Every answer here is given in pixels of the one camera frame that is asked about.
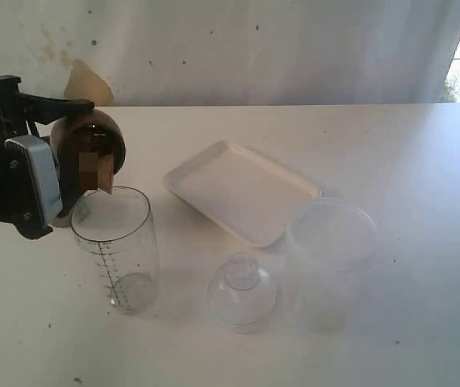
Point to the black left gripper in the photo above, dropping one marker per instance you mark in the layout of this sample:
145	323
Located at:
17	200

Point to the brown wooden cup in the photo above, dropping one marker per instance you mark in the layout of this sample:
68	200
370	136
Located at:
94	131

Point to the stainless steel cup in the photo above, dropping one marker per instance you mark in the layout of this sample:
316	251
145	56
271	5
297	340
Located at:
61	222

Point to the clear measuring glass jar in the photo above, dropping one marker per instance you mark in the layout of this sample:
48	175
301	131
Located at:
117	230

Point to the clear dome jar lid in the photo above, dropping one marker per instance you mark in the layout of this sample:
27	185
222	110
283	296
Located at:
241	294

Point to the white foam tray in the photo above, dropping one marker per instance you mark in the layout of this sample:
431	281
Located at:
242	191

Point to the translucent plastic tub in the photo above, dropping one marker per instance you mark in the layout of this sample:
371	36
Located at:
330	246

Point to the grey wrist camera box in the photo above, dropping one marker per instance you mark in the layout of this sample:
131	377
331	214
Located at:
42	172

